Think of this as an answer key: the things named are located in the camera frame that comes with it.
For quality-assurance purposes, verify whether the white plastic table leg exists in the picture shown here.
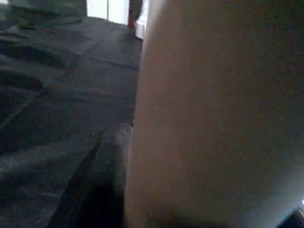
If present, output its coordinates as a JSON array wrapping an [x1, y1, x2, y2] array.
[[124, 0, 304, 228]]

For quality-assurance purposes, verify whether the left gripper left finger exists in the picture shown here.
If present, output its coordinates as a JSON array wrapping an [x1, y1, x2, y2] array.
[[47, 123, 132, 228]]

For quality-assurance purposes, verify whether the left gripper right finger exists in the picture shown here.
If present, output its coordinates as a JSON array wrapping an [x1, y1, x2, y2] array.
[[276, 206, 304, 228]]

